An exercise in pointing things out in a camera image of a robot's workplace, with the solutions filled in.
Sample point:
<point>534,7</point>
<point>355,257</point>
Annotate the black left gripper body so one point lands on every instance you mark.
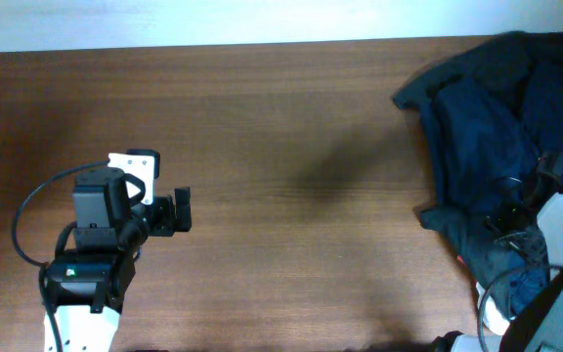
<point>180,209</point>

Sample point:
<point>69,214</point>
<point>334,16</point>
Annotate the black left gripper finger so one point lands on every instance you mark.
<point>182,197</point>
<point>183,220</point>

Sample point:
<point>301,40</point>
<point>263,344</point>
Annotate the dark blue shorts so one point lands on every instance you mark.
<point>474,140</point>

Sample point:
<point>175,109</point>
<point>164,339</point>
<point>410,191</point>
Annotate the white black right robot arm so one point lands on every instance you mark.
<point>539,326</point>

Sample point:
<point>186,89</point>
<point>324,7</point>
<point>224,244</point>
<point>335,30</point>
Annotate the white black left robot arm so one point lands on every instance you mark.
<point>83,288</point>

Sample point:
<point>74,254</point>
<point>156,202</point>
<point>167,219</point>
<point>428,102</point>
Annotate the white red garment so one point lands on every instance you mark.
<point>492,318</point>

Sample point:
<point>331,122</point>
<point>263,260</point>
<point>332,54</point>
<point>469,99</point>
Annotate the dark grey t-shirt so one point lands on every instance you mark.
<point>503,66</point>

